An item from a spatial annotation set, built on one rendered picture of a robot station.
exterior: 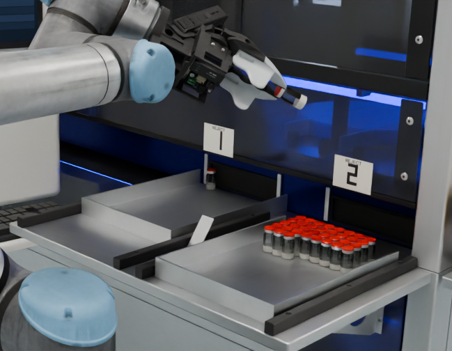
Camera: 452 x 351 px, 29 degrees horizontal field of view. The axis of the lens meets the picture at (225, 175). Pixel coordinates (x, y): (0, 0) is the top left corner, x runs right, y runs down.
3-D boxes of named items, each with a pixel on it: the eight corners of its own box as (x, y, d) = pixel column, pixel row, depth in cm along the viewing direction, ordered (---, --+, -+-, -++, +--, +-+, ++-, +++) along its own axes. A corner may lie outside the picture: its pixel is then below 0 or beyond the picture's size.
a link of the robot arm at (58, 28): (59, 86, 108) (96, 11, 111) (-2, 75, 114) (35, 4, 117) (95, 116, 114) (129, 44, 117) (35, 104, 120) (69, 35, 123)
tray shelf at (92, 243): (183, 186, 205) (183, 178, 204) (452, 271, 160) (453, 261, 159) (8, 231, 171) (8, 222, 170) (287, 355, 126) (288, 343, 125)
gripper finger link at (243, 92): (262, 129, 127) (209, 97, 124) (267, 104, 131) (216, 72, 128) (274, 118, 125) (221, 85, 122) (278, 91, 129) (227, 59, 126)
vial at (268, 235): (267, 247, 162) (269, 224, 161) (276, 251, 160) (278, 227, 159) (260, 250, 160) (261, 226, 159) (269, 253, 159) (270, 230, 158)
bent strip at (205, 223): (202, 244, 163) (203, 214, 161) (213, 248, 161) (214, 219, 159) (145, 262, 153) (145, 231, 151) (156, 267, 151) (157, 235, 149)
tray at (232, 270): (283, 232, 171) (284, 215, 170) (397, 269, 154) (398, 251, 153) (154, 276, 147) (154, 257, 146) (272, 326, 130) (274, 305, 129)
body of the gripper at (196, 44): (207, 108, 124) (130, 68, 121) (216, 70, 130) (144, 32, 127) (232, 73, 118) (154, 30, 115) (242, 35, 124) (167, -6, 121)
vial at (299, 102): (308, 94, 129) (283, 80, 128) (307, 104, 127) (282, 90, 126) (300, 103, 130) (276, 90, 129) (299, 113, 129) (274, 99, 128)
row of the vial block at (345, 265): (275, 244, 163) (276, 221, 162) (354, 272, 152) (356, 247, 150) (267, 247, 162) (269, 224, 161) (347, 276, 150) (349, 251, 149)
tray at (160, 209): (198, 183, 201) (199, 168, 200) (286, 210, 184) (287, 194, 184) (81, 214, 177) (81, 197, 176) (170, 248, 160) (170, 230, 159)
